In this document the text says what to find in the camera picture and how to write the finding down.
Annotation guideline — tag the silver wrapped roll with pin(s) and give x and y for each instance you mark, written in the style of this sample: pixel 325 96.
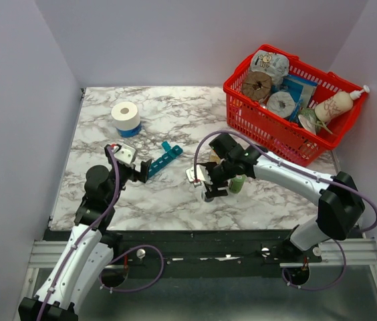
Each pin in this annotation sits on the silver wrapped roll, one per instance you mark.
pixel 281 104

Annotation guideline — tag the teal weekly pill organizer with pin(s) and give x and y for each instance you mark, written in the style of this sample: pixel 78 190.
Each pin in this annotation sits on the teal weekly pill organizer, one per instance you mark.
pixel 170 154

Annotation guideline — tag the cream pump lotion bottle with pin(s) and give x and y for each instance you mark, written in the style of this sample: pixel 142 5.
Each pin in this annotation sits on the cream pump lotion bottle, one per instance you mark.
pixel 338 104

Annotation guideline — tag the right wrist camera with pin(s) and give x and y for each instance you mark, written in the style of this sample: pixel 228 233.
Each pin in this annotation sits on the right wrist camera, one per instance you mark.
pixel 198 176

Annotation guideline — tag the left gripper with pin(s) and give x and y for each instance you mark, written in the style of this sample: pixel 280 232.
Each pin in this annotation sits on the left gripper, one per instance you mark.
pixel 142 175

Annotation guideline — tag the blue tape roll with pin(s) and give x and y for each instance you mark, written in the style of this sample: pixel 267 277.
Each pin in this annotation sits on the blue tape roll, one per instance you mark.
pixel 131 132

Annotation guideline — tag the amber pill bottle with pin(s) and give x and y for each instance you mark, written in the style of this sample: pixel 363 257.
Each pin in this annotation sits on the amber pill bottle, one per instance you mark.
pixel 214 157

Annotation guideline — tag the white toilet paper roll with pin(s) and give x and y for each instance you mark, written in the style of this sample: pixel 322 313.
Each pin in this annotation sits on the white toilet paper roll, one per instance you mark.
pixel 125 116

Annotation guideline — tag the green pill bottle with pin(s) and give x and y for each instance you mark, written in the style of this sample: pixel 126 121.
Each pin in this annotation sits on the green pill bottle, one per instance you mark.
pixel 236 184

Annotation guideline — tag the printed wrapped package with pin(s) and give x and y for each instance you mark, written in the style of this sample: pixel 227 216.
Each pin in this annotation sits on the printed wrapped package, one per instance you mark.
pixel 274 65

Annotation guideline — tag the white pill bottle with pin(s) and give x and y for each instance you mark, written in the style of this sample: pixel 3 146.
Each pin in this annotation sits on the white pill bottle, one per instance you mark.
pixel 206 196

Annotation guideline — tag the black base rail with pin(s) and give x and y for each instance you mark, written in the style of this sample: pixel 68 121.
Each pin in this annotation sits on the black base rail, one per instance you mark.
pixel 210 254

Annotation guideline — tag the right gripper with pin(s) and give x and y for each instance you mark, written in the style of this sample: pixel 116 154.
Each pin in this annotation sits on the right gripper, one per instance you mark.
pixel 215 192

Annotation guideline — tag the green white pouch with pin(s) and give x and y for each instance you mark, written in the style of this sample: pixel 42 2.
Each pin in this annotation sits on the green white pouch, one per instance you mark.
pixel 309 121

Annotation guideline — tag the blue packet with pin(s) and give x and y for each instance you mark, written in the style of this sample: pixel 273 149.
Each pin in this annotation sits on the blue packet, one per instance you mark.
pixel 300 89

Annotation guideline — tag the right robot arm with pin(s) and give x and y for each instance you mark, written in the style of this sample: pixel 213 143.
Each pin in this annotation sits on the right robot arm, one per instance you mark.
pixel 336 196

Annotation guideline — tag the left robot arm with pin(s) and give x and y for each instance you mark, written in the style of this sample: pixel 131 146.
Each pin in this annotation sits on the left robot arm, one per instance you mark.
pixel 89 248

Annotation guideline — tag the red shopping basket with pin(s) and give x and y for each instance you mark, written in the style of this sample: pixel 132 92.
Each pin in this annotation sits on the red shopping basket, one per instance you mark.
pixel 285 138

